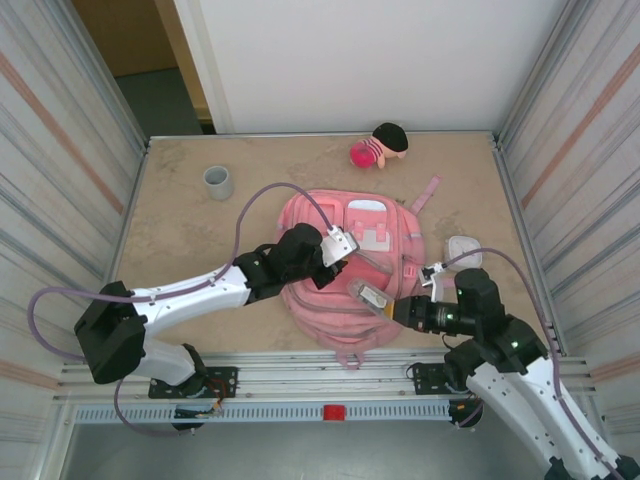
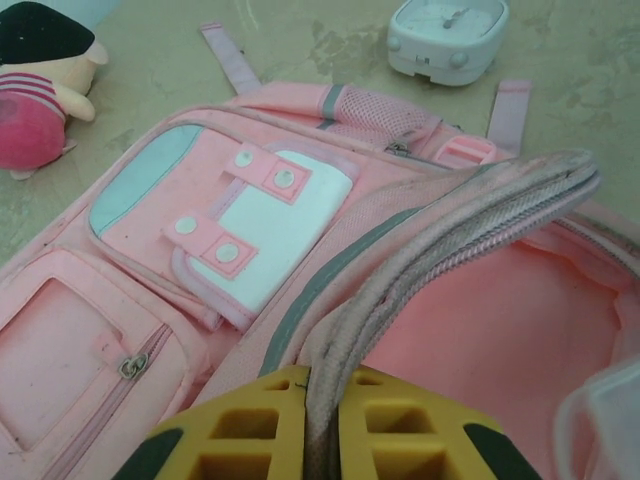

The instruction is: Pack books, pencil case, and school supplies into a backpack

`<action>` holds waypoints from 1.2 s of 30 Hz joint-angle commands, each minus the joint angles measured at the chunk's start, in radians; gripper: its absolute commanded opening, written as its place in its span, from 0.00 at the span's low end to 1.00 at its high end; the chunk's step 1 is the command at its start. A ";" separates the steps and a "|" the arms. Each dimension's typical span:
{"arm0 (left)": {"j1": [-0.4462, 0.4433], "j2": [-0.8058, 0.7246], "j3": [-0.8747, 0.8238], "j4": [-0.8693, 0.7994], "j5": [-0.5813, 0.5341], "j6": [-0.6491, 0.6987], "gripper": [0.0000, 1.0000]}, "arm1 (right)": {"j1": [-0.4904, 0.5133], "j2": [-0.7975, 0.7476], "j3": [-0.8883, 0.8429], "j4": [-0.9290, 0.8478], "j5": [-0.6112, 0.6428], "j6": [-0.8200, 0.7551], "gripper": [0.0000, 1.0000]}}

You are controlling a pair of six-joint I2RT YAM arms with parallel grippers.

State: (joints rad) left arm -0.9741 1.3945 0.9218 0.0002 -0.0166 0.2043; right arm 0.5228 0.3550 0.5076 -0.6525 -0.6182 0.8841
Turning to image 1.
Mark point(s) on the clear plastic stapler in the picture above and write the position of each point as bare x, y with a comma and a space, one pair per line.
367, 296

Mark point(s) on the pink backpack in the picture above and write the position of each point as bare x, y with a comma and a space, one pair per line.
320, 320

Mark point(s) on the white rounded plastic case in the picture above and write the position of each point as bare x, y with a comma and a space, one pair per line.
462, 245

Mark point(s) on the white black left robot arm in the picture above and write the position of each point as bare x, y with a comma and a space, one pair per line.
200, 295

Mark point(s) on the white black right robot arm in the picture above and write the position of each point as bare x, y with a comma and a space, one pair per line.
525, 400

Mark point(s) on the grey cup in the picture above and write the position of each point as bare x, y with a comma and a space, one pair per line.
218, 187

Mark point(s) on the red button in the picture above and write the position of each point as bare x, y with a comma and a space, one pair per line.
334, 413

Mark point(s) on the plush doll with black hair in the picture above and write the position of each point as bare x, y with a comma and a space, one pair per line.
390, 137

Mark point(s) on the brown wooden door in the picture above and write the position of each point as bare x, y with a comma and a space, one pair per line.
125, 35

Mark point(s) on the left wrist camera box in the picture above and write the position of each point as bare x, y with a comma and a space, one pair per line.
340, 245

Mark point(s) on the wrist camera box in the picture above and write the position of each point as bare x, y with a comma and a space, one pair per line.
340, 245
429, 274

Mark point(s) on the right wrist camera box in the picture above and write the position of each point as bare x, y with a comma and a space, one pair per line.
429, 274

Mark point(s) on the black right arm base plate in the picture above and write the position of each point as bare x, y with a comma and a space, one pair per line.
425, 372

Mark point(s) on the aluminium mounting rail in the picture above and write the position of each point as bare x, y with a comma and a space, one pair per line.
320, 375

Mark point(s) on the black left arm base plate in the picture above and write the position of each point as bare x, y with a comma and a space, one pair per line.
222, 377

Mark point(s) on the aluminium frame post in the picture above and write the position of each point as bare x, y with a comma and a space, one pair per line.
131, 120
511, 120

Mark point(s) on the white door frame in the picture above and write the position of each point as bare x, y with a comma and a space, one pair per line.
200, 50

